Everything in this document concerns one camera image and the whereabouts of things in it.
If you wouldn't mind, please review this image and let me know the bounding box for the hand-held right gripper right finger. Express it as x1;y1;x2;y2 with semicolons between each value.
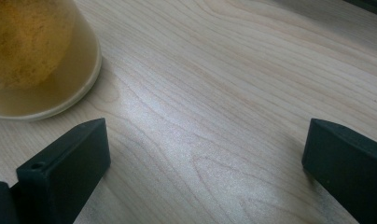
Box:
301;118;377;224

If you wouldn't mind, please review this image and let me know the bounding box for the yellow spice jar white lid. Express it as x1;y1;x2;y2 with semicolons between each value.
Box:
0;0;103;121

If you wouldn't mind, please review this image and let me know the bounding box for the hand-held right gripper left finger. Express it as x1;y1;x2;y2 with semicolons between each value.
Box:
16;118;112;224

